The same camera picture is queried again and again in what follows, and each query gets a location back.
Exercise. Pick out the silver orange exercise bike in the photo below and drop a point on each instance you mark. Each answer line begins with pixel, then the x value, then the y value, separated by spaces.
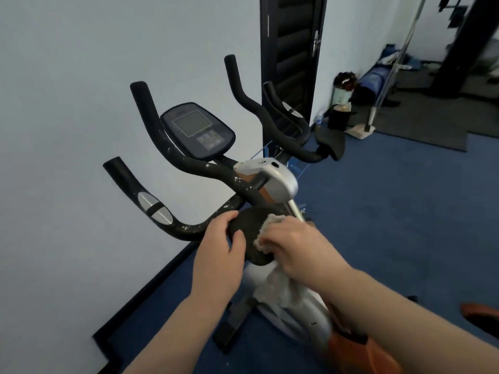
pixel 276 183

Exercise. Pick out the clear blue acrylic side table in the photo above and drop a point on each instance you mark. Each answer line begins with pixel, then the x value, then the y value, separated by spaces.
pixel 296 167

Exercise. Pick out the grey cleaning cloth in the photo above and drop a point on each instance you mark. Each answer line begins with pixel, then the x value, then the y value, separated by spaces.
pixel 276 288

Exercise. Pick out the small clear water bottle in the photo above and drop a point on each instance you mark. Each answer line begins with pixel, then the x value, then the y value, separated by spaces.
pixel 319 119

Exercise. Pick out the person's right hand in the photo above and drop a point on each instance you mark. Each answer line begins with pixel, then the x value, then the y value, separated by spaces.
pixel 308 257

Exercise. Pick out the black floor mat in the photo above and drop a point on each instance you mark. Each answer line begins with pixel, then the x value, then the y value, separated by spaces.
pixel 429 116

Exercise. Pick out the black door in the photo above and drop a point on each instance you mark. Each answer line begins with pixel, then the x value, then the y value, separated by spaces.
pixel 292 54

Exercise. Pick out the person's left hand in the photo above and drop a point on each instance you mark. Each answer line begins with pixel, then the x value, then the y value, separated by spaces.
pixel 216 268

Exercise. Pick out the black waste bin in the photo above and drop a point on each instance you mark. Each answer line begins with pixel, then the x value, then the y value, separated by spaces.
pixel 338 119

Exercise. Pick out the person's left forearm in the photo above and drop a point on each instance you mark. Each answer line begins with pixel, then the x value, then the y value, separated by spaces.
pixel 179 338

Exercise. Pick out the blue rolled mat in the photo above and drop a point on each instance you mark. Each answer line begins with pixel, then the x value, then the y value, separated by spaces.
pixel 374 83

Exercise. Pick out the blue cloth pile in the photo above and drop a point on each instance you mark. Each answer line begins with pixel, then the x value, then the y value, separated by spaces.
pixel 390 54

